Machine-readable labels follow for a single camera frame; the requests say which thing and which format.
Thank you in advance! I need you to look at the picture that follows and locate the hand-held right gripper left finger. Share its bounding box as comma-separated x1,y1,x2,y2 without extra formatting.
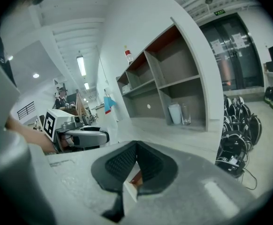
32,140,137,225

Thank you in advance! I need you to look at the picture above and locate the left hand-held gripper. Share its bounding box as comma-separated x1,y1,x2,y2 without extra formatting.
42,109,110,153

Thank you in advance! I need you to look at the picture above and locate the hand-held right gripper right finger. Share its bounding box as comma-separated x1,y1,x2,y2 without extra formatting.
123,140,257,225

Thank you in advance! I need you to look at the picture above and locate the white desk drawer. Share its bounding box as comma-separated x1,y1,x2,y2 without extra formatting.
123,166,144,203

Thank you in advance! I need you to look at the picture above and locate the person's left forearm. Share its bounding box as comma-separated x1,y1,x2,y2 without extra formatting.
5,117,58,155

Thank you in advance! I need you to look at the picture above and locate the white desk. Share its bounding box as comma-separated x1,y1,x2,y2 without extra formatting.
114,117,223,158

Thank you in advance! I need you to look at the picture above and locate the wooden easel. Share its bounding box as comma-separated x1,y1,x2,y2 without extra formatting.
75,89,88,124

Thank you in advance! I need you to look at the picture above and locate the blue red white cloth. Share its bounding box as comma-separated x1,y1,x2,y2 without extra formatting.
103,96,117,115

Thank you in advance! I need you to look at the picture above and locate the black metal railing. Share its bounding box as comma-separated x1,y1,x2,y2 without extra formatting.
16,101,36,121

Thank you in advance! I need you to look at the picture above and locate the clear drinking glass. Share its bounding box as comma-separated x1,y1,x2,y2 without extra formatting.
181,103,192,126

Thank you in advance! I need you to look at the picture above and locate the pile of black backpacks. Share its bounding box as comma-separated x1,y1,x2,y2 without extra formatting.
215,94,263,178

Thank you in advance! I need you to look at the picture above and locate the white plastic cup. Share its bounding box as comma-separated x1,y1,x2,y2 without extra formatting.
168,103,182,125

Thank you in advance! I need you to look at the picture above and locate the red-capped clear bottle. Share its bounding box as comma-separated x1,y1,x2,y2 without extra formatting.
124,45,134,65

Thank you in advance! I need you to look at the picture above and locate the grey open shelf unit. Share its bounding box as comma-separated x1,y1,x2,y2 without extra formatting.
115,17,224,132

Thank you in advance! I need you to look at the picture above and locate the person's grey shirt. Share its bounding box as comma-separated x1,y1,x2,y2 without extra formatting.
0,45,21,129

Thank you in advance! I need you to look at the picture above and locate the black double door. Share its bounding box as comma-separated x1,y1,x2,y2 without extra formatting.
198,12,265,91

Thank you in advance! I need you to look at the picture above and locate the white paper notice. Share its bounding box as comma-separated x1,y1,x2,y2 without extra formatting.
210,39,222,55
231,32,244,48

